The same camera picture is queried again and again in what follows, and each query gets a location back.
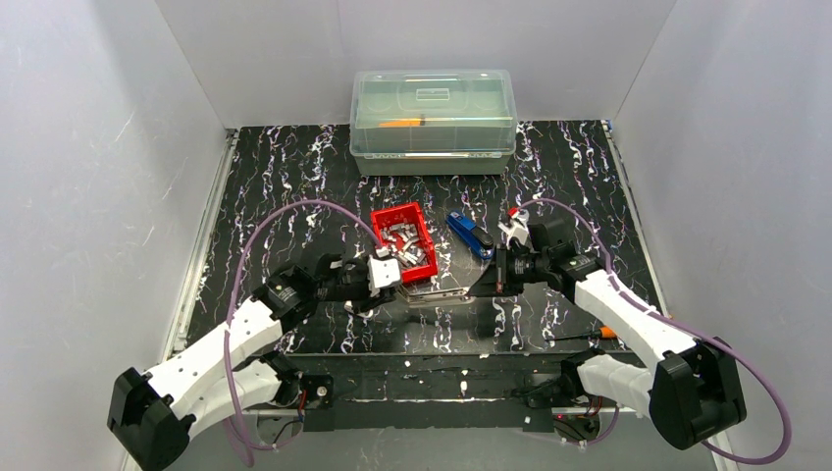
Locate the black silver stapler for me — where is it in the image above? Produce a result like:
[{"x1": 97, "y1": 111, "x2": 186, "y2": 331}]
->
[{"x1": 396, "y1": 286, "x2": 474, "y2": 308}]

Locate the blue stapler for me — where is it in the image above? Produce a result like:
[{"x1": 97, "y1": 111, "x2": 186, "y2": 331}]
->
[{"x1": 445, "y1": 211, "x2": 495, "y2": 260}]

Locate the red plastic bin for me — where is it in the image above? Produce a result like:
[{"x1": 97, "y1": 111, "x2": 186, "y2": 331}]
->
[{"x1": 370, "y1": 202, "x2": 439, "y2": 285}]

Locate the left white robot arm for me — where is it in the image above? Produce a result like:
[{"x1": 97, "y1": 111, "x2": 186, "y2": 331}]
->
[{"x1": 107, "y1": 254, "x2": 402, "y2": 470}]

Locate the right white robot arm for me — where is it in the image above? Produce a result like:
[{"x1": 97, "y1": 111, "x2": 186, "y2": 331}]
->
[{"x1": 468, "y1": 224, "x2": 747, "y2": 449}]

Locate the pile of staple strips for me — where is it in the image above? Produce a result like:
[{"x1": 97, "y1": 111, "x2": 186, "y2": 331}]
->
[{"x1": 381, "y1": 223, "x2": 428, "y2": 269}]

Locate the orange tool inside box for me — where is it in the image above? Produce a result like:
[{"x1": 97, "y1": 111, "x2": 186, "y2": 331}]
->
[{"x1": 379, "y1": 117, "x2": 426, "y2": 128}]

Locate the clear plastic storage box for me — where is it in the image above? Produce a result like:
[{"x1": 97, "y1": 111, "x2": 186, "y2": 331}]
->
[{"x1": 349, "y1": 69, "x2": 518, "y2": 177}]

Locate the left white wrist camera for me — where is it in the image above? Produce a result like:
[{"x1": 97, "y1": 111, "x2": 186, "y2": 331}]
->
[{"x1": 367, "y1": 246, "x2": 402, "y2": 297}]

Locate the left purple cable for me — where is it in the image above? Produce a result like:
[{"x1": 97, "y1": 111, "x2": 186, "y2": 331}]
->
[{"x1": 221, "y1": 198, "x2": 391, "y2": 469}]

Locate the purple cable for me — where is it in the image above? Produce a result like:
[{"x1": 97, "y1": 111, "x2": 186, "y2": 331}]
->
[
  {"x1": 513, "y1": 197, "x2": 795, "y2": 467},
  {"x1": 221, "y1": 198, "x2": 391, "y2": 469}
]

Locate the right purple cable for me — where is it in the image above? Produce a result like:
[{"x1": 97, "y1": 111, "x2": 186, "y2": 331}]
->
[{"x1": 513, "y1": 197, "x2": 795, "y2": 467}]

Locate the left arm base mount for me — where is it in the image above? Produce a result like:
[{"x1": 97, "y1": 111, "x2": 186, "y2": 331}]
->
[{"x1": 267, "y1": 373, "x2": 335, "y2": 410}]

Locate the orange handled screwdriver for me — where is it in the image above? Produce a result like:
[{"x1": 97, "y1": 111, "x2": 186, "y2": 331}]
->
[{"x1": 546, "y1": 326, "x2": 617, "y2": 341}]

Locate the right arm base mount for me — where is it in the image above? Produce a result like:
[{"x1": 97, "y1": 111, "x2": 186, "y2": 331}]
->
[{"x1": 505, "y1": 347, "x2": 610, "y2": 416}]

